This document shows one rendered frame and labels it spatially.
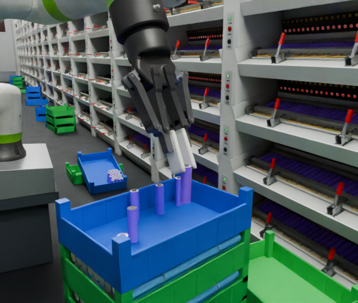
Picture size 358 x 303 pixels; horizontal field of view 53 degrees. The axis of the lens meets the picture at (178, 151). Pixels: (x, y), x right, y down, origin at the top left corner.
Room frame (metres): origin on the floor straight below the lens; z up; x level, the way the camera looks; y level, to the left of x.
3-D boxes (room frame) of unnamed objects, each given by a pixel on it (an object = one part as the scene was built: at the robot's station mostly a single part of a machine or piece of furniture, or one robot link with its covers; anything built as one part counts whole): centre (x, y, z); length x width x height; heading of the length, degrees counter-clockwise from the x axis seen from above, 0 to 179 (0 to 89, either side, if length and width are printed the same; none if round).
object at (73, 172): (2.09, 0.52, 0.04); 0.30 x 0.20 x 0.08; 117
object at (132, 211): (0.57, 0.08, 0.44); 0.02 x 0.02 x 0.06
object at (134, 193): (0.66, 0.09, 0.44); 0.02 x 0.02 x 0.06
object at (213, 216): (0.61, 0.04, 0.44); 0.30 x 0.20 x 0.08; 133
